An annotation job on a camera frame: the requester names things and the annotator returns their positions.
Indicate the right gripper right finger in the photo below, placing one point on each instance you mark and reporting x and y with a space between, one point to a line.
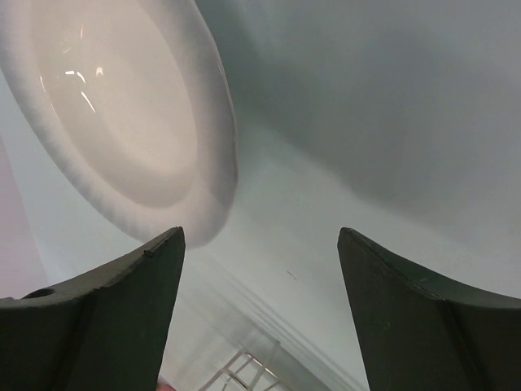
420 330

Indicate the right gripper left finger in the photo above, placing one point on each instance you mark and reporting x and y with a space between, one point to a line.
105 329

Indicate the white ceramic plate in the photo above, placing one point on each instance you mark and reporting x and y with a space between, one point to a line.
131 102

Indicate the chrome wire dish rack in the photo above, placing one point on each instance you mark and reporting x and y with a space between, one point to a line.
247 372

